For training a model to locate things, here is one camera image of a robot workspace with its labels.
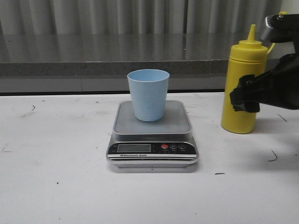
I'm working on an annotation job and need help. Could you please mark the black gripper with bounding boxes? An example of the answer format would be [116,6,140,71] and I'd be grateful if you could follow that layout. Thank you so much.
[229,13,299,112]

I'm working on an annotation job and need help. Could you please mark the light blue plastic cup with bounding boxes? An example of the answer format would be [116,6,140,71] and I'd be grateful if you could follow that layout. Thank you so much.
[127,69,170,122]

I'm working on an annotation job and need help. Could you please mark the yellow squeeze bottle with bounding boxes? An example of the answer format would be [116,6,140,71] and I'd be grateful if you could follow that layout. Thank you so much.
[221,24,273,134]

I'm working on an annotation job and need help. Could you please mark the silver digital kitchen scale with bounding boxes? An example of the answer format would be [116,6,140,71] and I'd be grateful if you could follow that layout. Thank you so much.
[106,100,199,169]

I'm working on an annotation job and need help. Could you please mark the grey stone counter ledge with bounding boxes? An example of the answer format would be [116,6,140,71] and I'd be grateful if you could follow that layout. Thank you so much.
[0,33,248,95]

